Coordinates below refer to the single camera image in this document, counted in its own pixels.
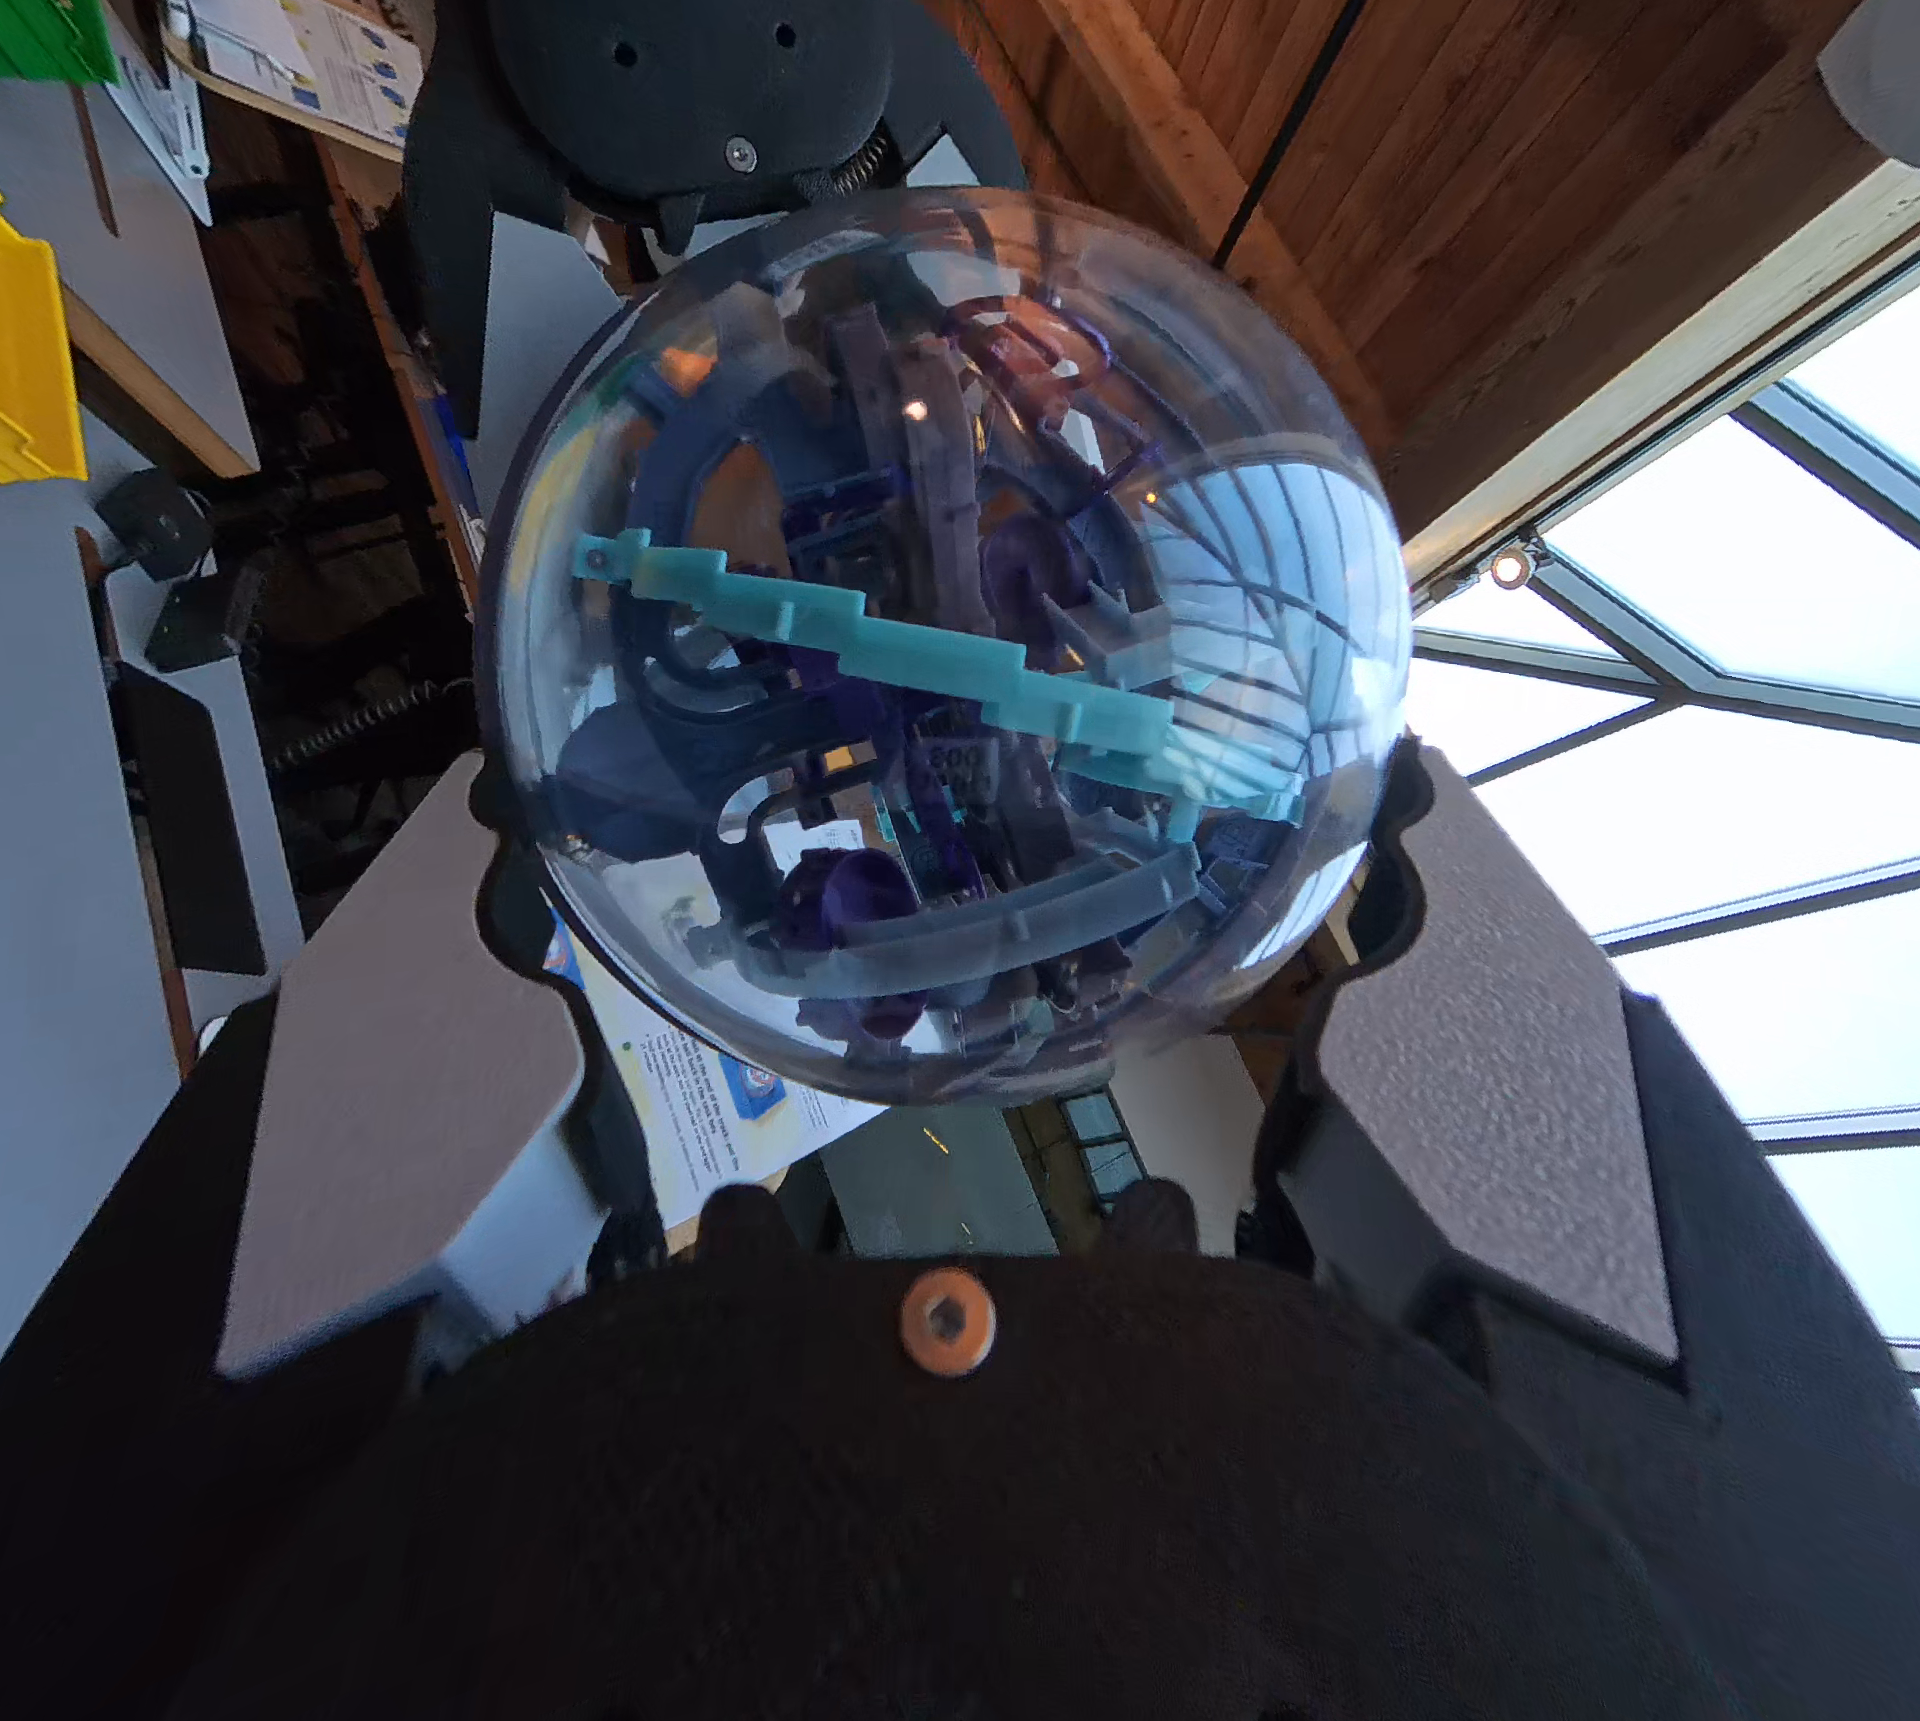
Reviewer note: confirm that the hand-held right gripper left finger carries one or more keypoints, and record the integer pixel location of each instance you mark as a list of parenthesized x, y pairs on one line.
[(406, 1077)]

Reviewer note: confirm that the glass partition window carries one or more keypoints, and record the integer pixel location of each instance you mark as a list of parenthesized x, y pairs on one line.
[(1097, 1153)]

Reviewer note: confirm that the printed text task sheet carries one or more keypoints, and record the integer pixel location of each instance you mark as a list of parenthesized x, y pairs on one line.
[(705, 1108)]

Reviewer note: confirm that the large glazed window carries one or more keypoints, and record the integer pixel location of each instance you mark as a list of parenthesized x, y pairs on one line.
[(1724, 778)]

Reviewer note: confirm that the small ceiling spotlight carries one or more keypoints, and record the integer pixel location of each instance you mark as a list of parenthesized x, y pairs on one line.
[(1506, 565)]

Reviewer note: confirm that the printed picture instruction sheet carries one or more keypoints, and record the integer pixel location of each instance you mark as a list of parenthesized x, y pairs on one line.
[(323, 49)]

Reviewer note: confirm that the yellow storage bin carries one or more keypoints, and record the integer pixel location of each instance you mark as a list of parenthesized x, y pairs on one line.
[(33, 355)]

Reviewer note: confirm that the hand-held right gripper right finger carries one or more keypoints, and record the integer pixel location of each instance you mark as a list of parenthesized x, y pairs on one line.
[(1499, 1108)]

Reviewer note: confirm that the clear plastic maze ball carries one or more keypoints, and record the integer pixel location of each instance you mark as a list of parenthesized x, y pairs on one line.
[(958, 703)]

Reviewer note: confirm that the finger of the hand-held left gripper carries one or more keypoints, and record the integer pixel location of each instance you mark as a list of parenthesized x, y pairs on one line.
[(532, 310), (944, 167)]

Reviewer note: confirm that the black flat panel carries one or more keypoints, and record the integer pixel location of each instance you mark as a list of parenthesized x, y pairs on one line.
[(197, 823)]

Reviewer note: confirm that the plain wooden clipboard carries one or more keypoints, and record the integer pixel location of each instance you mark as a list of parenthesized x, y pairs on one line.
[(757, 1185)]

